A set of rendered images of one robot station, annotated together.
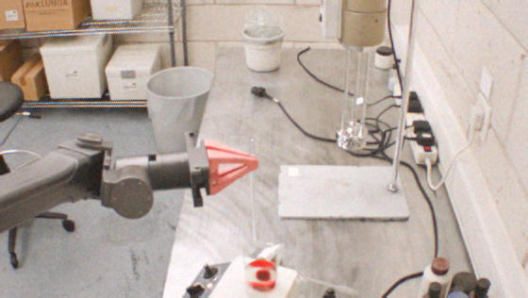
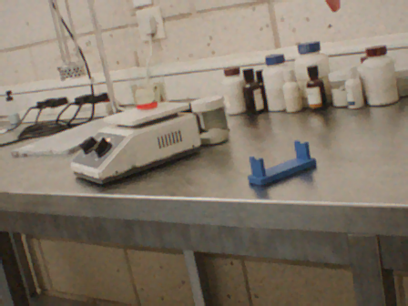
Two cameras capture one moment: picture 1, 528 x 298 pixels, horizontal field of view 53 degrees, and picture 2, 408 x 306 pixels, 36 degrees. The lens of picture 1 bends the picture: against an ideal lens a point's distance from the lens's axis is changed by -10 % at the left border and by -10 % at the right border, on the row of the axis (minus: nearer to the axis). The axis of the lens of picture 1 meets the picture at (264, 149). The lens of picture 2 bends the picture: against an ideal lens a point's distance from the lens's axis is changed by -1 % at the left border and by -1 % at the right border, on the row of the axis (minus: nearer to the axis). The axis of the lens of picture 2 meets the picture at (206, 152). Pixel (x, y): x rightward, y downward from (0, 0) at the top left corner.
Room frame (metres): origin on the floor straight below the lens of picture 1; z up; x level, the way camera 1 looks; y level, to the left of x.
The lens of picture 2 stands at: (-0.02, 0.85, 1.00)
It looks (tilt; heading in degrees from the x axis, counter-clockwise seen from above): 13 degrees down; 306
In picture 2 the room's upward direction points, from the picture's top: 11 degrees counter-clockwise
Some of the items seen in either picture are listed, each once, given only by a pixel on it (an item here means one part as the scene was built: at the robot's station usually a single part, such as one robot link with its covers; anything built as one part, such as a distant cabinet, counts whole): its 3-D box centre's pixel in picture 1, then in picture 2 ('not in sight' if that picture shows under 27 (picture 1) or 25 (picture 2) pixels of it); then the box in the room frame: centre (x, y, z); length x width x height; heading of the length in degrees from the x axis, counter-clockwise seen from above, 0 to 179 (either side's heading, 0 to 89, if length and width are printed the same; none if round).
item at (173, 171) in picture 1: (175, 171); not in sight; (0.67, 0.12, 1.10); 0.10 x 0.07 x 0.07; 11
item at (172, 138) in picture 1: (183, 122); not in sight; (2.34, 0.38, 0.21); 0.33 x 0.33 x 0.42
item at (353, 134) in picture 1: (355, 92); (61, 25); (1.08, -0.19, 1.02); 0.07 x 0.07 x 0.25
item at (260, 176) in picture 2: not in sight; (280, 161); (0.40, 0.11, 0.77); 0.10 x 0.03 x 0.04; 65
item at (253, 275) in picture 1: (262, 273); (149, 86); (0.69, 0.00, 0.88); 0.07 x 0.06 x 0.08; 46
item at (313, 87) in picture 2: not in sight; (315, 87); (0.52, -0.30, 0.79); 0.04 x 0.04 x 0.09
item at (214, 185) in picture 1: (224, 161); not in sight; (0.70, 0.06, 1.10); 0.09 x 0.07 x 0.07; 101
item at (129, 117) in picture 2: (255, 286); (146, 113); (0.70, 0.02, 0.83); 0.12 x 0.12 x 0.01; 68
